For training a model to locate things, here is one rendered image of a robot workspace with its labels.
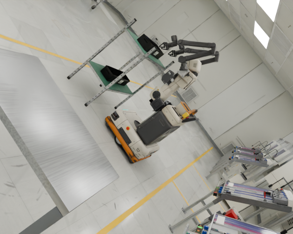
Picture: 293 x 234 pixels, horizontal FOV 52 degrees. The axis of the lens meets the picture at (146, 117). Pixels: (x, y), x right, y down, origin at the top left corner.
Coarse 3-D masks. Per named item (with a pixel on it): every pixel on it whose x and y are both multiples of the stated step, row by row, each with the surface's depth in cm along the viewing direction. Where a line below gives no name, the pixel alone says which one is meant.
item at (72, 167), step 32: (0, 64) 115; (32, 64) 136; (0, 96) 103; (32, 96) 120; (64, 96) 143; (32, 128) 106; (64, 128) 124; (32, 160) 98; (64, 160) 110; (96, 160) 130; (64, 192) 99; (96, 192) 114; (32, 224) 99
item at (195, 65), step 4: (192, 60) 362; (196, 60) 361; (188, 64) 364; (192, 64) 362; (196, 64) 361; (200, 64) 371; (188, 68) 364; (192, 68) 362; (196, 68) 361; (200, 68) 377
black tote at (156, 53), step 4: (140, 36) 364; (144, 36) 362; (140, 40) 364; (144, 40) 362; (148, 40) 361; (140, 44) 364; (144, 44) 362; (148, 44) 361; (152, 44) 404; (156, 44) 413; (144, 48) 362; (148, 48) 364; (152, 52) 383; (156, 52) 391; (160, 52) 400; (156, 56) 403; (160, 56) 413
